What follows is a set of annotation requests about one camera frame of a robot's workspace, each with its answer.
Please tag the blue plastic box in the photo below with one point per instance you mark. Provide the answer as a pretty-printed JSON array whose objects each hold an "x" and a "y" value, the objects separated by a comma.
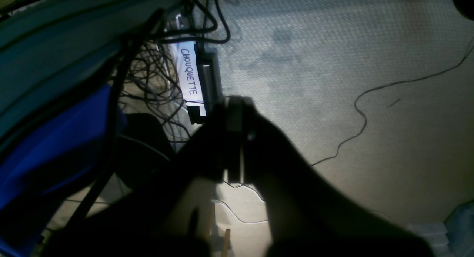
[{"x": 54, "y": 155}]

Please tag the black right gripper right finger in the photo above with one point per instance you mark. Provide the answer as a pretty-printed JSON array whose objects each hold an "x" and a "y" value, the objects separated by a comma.
[{"x": 307, "y": 216}]

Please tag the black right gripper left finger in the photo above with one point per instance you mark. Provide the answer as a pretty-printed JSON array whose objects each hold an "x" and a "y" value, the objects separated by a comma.
[{"x": 167, "y": 217}]

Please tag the white label strip Chouquette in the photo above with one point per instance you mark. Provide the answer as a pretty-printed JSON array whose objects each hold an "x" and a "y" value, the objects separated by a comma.
[{"x": 184, "y": 57}]

